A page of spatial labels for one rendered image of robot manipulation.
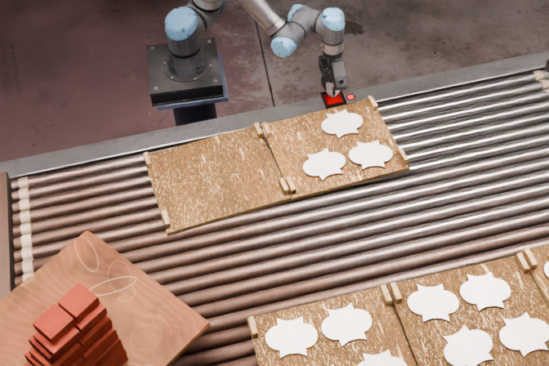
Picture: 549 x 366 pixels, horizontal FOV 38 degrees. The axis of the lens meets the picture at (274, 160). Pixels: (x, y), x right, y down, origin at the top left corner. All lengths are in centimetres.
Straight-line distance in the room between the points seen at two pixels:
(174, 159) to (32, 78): 205
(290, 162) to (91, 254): 73
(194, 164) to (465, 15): 256
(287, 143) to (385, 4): 229
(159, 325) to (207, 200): 53
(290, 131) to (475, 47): 207
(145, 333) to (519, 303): 105
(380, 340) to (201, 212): 70
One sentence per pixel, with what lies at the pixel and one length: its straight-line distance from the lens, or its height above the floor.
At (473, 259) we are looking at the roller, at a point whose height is 92.
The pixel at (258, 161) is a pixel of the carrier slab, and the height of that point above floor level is 94.
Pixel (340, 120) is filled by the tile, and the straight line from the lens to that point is 275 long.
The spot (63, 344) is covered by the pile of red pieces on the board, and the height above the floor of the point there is 131.
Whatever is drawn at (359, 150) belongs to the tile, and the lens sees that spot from 265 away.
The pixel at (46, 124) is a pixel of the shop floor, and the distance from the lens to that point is 431.
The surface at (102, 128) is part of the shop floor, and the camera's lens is 420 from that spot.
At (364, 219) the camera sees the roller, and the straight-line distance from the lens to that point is 251.
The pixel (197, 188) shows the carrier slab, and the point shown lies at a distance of 258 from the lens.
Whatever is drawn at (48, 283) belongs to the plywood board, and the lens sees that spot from 233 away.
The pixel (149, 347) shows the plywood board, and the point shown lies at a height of 104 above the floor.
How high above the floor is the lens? 289
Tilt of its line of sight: 48 degrees down
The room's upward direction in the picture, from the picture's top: 3 degrees counter-clockwise
